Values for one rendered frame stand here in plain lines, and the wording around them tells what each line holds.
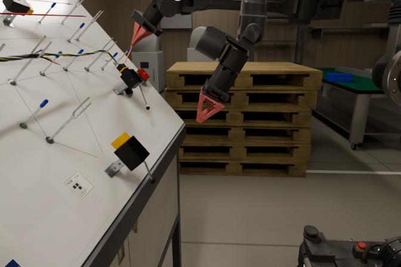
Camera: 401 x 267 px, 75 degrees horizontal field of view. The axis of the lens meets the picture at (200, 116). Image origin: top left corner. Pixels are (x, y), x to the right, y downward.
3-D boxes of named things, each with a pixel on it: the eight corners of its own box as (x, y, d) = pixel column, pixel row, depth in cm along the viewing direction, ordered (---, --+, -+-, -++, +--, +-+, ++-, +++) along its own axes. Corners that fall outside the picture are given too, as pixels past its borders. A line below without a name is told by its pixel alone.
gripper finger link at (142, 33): (133, 48, 88) (149, 25, 85) (117, 34, 88) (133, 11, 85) (141, 49, 95) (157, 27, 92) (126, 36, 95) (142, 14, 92)
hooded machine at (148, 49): (142, 89, 668) (138, 32, 629) (164, 90, 663) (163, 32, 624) (133, 95, 602) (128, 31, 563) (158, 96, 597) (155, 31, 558)
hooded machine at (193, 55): (218, 89, 671) (219, 27, 629) (219, 94, 611) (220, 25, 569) (190, 89, 674) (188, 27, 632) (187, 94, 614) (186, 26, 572)
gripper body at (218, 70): (202, 90, 63) (218, 63, 61) (204, 83, 73) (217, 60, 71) (225, 104, 64) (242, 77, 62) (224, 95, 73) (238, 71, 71)
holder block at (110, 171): (132, 202, 65) (161, 180, 62) (98, 165, 63) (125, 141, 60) (139, 191, 69) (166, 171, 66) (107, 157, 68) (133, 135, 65)
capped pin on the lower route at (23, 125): (18, 127, 53) (43, 100, 50) (19, 122, 54) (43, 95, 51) (26, 129, 54) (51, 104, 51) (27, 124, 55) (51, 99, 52)
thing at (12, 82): (18, 85, 59) (55, 42, 55) (12, 86, 58) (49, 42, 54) (11, 78, 59) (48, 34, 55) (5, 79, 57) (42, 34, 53)
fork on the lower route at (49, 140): (54, 144, 57) (95, 104, 53) (45, 143, 55) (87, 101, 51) (52, 137, 58) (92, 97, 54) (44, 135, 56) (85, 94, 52)
